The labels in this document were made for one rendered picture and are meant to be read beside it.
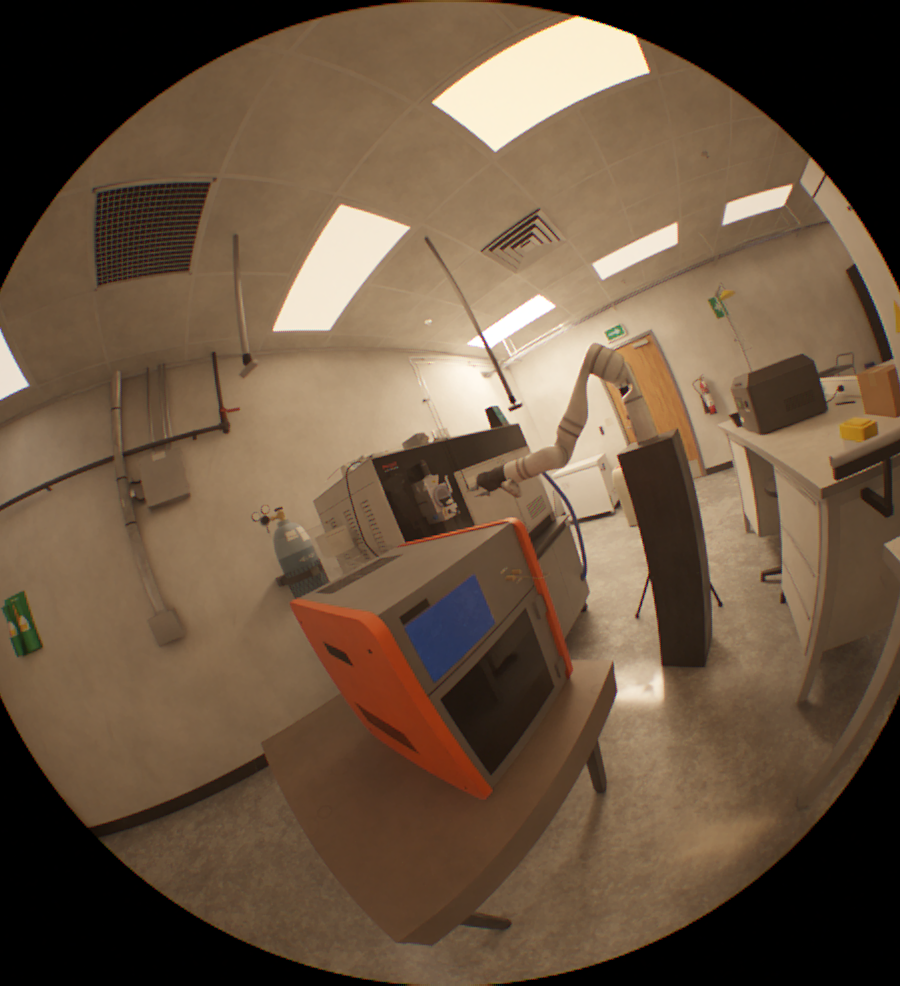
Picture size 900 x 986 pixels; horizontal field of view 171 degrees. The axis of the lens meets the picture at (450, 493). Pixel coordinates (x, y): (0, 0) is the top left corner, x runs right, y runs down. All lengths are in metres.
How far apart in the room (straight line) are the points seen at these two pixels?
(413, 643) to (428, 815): 0.39
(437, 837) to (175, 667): 1.81
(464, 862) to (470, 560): 0.52
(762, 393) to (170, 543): 3.24
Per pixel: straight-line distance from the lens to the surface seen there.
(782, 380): 1.78
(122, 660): 2.25
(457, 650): 0.45
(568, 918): 1.25
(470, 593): 0.47
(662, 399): 4.63
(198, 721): 2.27
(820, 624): 1.25
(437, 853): 0.62
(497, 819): 0.61
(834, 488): 0.98
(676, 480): 1.20
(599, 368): 0.86
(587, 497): 4.28
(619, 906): 1.24
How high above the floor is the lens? 1.24
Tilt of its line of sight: 2 degrees down
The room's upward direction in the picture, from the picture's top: 22 degrees counter-clockwise
